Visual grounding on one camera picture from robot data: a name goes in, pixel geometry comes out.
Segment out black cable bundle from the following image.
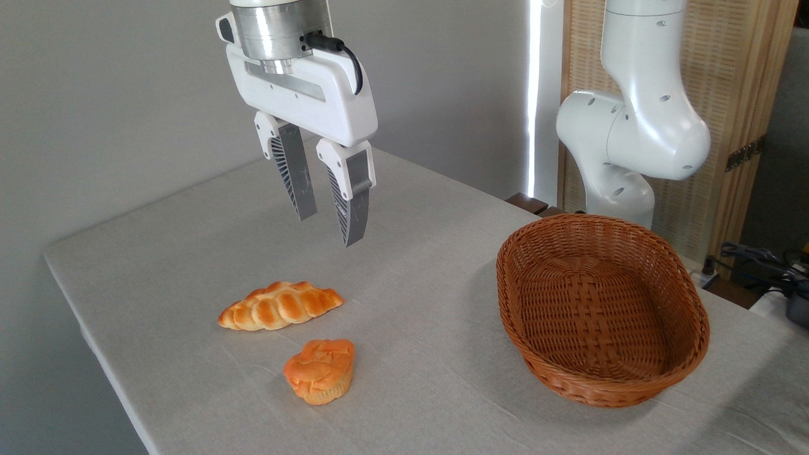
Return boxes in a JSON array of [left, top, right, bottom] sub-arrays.
[[702, 241, 809, 299]]

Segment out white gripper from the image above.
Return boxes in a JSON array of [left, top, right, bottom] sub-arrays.
[[225, 43, 379, 248]]

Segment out grey tablecloth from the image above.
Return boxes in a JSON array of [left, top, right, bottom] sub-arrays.
[[43, 133, 809, 455]]

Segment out wooden rattan folding screen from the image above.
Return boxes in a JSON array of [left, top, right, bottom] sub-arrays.
[[559, 0, 801, 267]]

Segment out metal screen hinge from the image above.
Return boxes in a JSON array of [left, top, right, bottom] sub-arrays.
[[725, 140, 763, 173]]

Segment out orange muffin bread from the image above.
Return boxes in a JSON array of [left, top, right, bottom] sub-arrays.
[[283, 339, 356, 406]]

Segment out braided golden bread loaf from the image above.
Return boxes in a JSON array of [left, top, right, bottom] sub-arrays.
[[217, 281, 345, 332]]

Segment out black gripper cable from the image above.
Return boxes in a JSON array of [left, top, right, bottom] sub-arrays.
[[301, 31, 365, 96]]

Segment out brown wicker basket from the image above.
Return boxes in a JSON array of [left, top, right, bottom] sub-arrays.
[[496, 213, 711, 409]]

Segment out dark brown wooden furniture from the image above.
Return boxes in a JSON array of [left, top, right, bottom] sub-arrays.
[[505, 192, 564, 218]]

